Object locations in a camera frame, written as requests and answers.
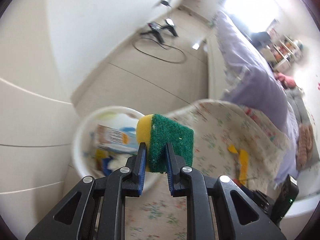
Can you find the grey cushion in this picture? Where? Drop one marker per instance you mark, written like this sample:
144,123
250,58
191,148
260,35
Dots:
295,99

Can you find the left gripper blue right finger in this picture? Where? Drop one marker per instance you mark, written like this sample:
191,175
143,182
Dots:
174,163

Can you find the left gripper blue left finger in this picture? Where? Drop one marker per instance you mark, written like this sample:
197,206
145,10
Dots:
139,170

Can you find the floral beige bed cover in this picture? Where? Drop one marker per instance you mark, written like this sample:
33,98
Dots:
216,126

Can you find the yellow white torn wrapper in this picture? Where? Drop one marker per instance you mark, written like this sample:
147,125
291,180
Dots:
241,158

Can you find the green yellow scrub sponge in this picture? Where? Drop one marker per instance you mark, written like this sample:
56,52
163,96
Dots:
156,131

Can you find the pink stuffed toy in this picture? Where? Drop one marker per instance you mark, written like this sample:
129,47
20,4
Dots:
287,82

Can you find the black device on floor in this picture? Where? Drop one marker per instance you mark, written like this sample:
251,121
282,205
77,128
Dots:
155,30

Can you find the light blue brown carton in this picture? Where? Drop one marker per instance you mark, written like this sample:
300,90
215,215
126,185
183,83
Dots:
115,140

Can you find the white shelf with items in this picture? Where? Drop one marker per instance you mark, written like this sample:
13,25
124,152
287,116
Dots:
282,51

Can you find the white plastic trash bin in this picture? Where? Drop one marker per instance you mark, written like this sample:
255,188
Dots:
91,161

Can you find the purple blanket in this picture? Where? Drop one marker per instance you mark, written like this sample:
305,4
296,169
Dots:
252,84

